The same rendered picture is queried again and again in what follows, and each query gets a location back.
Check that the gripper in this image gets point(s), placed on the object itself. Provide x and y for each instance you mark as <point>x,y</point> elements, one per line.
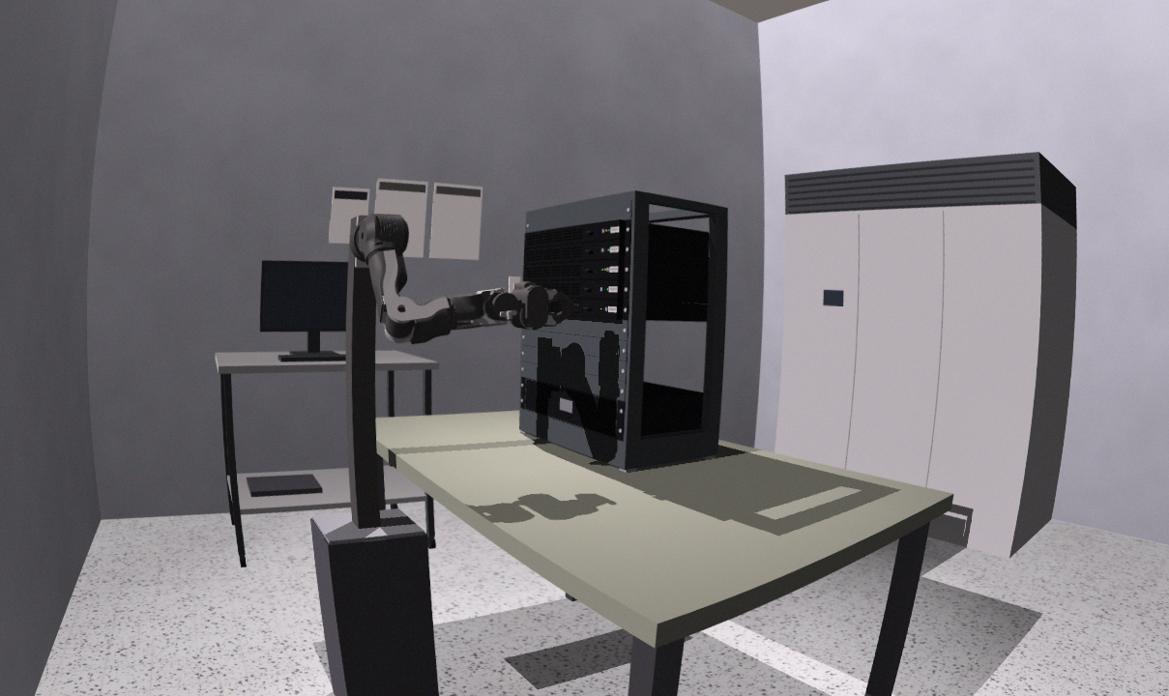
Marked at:
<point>533,306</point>

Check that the black server rack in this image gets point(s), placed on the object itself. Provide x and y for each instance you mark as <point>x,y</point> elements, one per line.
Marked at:
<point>586,394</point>

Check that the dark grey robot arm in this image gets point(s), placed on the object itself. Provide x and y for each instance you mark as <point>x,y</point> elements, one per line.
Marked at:
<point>381,250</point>

